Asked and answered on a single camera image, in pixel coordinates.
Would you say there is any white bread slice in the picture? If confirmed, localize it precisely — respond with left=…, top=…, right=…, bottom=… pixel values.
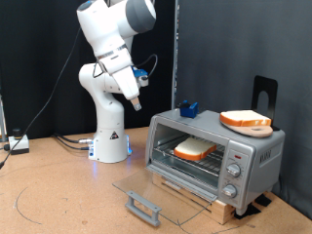
left=173, top=136, right=218, bottom=162
left=218, top=109, right=272, bottom=128

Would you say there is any wire oven rack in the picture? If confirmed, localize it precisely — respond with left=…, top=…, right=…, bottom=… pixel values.
left=152, top=135, right=226, bottom=178

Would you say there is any black base cable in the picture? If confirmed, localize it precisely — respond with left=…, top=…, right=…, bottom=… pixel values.
left=57, top=137, right=92, bottom=151

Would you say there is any wooden slatted block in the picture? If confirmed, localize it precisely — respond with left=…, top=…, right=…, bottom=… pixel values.
left=152, top=172, right=237, bottom=226

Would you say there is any silver oven knob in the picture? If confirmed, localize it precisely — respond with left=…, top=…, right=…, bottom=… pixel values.
left=221, top=183, right=238, bottom=199
left=226, top=163, right=243, bottom=178

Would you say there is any black metal bookend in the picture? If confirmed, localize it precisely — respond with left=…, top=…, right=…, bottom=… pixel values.
left=252, top=75, right=281, bottom=132

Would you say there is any long black hanging cable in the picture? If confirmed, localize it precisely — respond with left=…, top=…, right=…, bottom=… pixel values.
left=0, top=27, right=82, bottom=170

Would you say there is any small round wooden board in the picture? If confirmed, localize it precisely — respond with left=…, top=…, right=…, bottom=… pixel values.
left=225, top=124, right=274, bottom=138

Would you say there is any vertical metal pole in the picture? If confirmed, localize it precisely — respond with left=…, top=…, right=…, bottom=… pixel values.
left=171, top=0, right=180, bottom=110

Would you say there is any silver toaster oven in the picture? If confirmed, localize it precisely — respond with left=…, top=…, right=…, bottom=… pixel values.
left=144, top=105, right=287, bottom=216

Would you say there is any black foam pad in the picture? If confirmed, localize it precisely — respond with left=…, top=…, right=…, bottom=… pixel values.
left=254, top=193, right=272, bottom=208
left=233, top=204, right=262, bottom=220

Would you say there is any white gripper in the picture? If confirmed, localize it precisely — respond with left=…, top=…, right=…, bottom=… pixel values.
left=101, top=48, right=143, bottom=112

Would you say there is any cable with silver connector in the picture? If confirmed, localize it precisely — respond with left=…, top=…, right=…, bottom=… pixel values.
left=53, top=133, right=95, bottom=144

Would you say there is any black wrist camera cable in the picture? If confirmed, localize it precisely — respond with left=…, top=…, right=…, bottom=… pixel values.
left=92, top=53, right=159, bottom=80

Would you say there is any emergency stop button box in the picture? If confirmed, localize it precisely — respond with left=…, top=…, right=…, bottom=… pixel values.
left=8, top=128, right=30, bottom=156

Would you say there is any metal post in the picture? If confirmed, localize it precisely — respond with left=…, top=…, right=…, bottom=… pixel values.
left=0, top=94, right=8, bottom=143

